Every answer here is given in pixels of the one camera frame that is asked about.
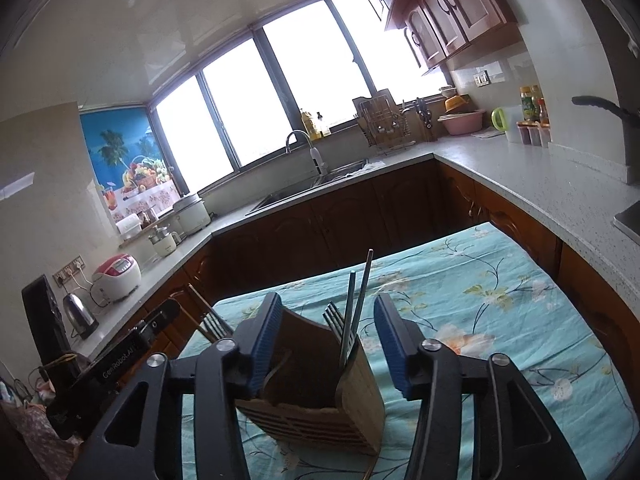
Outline lower wooden base cabinets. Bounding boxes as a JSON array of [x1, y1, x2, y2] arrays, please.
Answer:
[[116, 160, 639, 379]]

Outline black wok pan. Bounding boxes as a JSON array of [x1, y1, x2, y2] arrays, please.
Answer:
[[572, 96, 639, 128]]

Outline white slow cooker pot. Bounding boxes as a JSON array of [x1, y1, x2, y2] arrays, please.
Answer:
[[172, 193, 212, 236]]

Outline green handled white jug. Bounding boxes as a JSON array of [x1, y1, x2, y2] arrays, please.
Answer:
[[490, 107, 509, 133]]

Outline wooden chopstick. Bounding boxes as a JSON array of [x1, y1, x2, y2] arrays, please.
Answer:
[[188, 283, 214, 334]]

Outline cream small blender appliance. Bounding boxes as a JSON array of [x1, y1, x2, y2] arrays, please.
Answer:
[[149, 226, 181, 257]]

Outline wooden utensil holder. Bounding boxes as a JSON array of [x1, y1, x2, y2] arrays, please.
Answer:
[[235, 309, 385, 455]]

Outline steel kitchen sink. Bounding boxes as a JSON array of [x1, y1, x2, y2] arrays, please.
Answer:
[[248, 158, 369, 214]]

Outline silver metal chopstick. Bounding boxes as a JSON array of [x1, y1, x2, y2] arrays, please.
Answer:
[[349, 248, 374, 346]]

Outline dark metal chopstick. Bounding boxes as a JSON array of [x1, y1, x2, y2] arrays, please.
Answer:
[[340, 271, 356, 370]]

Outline steel electric kettle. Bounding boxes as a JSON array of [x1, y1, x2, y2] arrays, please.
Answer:
[[63, 292, 99, 339]]

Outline pink plastic basin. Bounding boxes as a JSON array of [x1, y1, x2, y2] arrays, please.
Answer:
[[438, 110, 485, 136]]

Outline condiment bottles group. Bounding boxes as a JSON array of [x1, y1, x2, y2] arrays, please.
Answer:
[[516, 84, 551, 148]]

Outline upper wooden wall cabinets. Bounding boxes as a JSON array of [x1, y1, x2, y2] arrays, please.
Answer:
[[378, 0, 522, 70]]

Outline yellow oil bottle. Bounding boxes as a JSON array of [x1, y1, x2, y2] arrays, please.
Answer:
[[300, 110, 322, 141]]

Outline fruit beach poster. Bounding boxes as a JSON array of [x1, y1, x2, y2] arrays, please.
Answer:
[[80, 107, 180, 222]]

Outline yellow bowl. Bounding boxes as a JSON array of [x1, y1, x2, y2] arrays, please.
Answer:
[[445, 94, 473, 114]]

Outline knife block with knives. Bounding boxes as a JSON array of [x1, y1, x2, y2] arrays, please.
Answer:
[[414, 98, 437, 142]]

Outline white red rice cooker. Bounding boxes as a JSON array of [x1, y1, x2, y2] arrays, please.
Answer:
[[90, 254, 142, 307]]

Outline wooden dish rack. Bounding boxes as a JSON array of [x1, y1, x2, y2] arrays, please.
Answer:
[[352, 89, 414, 154]]

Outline teal floral tablecloth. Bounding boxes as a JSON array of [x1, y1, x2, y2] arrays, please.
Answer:
[[177, 221, 637, 480]]

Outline chrome kitchen faucet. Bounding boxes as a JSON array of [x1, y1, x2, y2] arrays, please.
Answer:
[[284, 129, 329, 179]]

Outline wall power outlet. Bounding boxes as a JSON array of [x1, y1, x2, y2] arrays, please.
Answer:
[[52, 256, 86, 286]]

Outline silver fork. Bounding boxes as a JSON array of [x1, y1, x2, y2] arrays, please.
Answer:
[[202, 309, 233, 340], [322, 302, 344, 342]]

